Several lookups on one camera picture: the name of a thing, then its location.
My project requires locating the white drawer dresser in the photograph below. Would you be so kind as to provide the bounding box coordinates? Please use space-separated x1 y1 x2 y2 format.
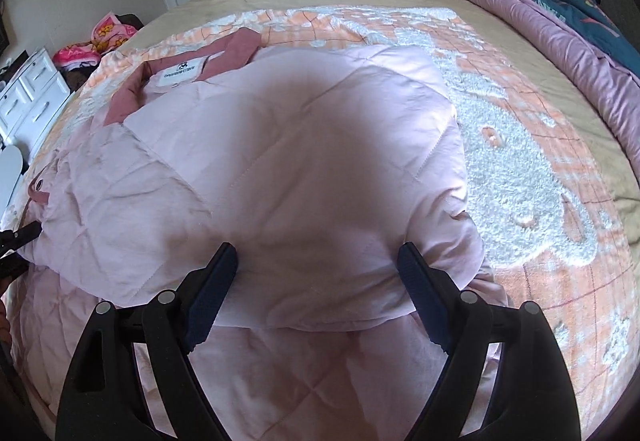
0 47 71 147

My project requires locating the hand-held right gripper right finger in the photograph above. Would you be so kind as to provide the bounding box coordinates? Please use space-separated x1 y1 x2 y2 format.
397 241 583 441

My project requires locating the orange and white fleece blanket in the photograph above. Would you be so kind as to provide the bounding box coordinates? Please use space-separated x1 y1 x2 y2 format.
10 6 636 441

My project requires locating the white round board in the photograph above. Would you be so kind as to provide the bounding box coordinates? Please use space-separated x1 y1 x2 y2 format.
0 144 23 217

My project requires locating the pink floral cloth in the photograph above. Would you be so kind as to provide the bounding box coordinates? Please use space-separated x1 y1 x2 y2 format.
52 11 138 69

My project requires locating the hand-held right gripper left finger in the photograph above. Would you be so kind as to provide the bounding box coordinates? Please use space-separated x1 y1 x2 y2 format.
55 242 238 441

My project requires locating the blue and pink floral duvet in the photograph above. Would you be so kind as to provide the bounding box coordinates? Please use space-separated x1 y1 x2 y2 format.
422 0 640 167

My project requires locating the pink quilted jacket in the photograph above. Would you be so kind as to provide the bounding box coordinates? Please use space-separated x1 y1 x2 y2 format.
10 28 506 441

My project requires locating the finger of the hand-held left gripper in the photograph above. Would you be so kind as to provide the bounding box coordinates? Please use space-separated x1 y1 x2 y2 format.
0 220 41 279

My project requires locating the dark chair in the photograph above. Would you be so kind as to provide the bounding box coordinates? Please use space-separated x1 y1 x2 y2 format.
65 14 146 92

